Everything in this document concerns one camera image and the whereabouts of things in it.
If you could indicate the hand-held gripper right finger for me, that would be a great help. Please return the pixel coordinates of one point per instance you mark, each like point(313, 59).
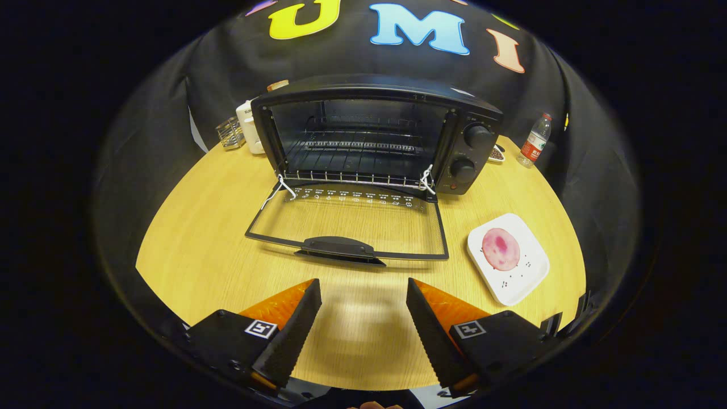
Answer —
point(431, 335)

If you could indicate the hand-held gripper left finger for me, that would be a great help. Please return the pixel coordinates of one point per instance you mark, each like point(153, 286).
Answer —
point(295, 335)

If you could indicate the white square plate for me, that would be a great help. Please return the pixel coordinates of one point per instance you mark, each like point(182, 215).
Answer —
point(514, 284)

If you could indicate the pink round food slice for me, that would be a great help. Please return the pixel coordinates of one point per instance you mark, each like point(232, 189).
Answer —
point(501, 250)

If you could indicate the black toaster oven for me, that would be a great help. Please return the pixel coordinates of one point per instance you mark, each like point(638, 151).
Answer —
point(369, 85)

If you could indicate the white pop-up toaster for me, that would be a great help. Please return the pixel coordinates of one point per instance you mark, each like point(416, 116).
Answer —
point(250, 130)

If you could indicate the black chair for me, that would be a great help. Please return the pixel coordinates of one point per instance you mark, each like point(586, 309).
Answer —
point(551, 326)
point(585, 307)

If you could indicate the white divided bean dish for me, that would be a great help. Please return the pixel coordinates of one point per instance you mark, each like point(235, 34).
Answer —
point(497, 154)

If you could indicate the clear plastic water bottle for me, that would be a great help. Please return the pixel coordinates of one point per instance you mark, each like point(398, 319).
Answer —
point(534, 145)

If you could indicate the brown bread slice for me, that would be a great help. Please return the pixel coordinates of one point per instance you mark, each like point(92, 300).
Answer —
point(278, 86)

